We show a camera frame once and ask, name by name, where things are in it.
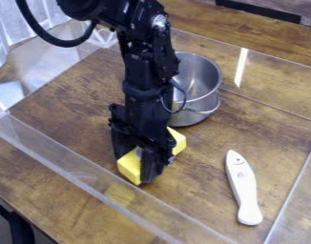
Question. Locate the white patterned curtain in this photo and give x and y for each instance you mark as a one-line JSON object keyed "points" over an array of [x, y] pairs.
{"points": [[13, 27]]}

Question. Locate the clear acrylic barrier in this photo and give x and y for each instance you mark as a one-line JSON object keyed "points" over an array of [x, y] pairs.
{"points": [[58, 177]]}

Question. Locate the yellow butter block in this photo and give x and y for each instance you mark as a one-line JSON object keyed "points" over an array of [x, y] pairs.
{"points": [[128, 164]]}

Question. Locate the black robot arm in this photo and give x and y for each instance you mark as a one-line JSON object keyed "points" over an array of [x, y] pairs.
{"points": [[140, 22]]}

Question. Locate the black bar at back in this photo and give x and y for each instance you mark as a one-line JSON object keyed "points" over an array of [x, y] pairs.
{"points": [[275, 14]]}

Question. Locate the stainless steel pot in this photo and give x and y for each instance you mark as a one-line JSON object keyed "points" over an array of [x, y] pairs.
{"points": [[198, 79]]}

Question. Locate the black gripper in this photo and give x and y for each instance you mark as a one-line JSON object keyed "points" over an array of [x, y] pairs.
{"points": [[138, 125]]}

